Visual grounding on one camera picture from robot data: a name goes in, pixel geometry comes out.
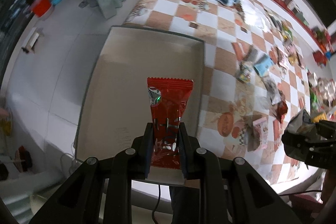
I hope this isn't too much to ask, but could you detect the red snack packet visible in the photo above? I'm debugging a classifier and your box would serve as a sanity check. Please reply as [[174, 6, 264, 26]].
[[147, 77, 194, 169]]

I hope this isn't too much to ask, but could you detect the pink cranberry crisp packet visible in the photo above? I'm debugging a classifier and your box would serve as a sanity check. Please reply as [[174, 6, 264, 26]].
[[252, 117, 268, 150]]

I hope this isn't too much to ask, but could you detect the dark red snack bag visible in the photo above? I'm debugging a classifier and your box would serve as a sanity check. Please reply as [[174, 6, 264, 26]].
[[273, 100, 288, 123]]

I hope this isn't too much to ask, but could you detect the cardboard box tray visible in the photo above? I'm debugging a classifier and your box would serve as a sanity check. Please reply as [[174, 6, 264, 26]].
[[74, 25, 206, 187]]

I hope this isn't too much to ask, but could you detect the snack pile basket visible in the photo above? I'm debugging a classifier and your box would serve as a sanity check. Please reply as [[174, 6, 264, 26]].
[[308, 73, 335, 122]]

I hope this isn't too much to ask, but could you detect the colourful candy packet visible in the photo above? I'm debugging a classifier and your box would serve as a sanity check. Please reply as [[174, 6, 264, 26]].
[[236, 61, 253, 85]]

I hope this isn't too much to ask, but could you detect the checkered tablecloth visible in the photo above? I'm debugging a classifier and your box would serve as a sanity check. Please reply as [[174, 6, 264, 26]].
[[125, 0, 316, 189]]

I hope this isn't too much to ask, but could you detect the light blue snack packet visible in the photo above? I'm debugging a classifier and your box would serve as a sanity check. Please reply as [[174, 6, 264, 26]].
[[253, 54, 274, 77]]

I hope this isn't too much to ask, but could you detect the red bucket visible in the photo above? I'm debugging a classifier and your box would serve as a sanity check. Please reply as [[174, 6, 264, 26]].
[[30, 0, 52, 18]]

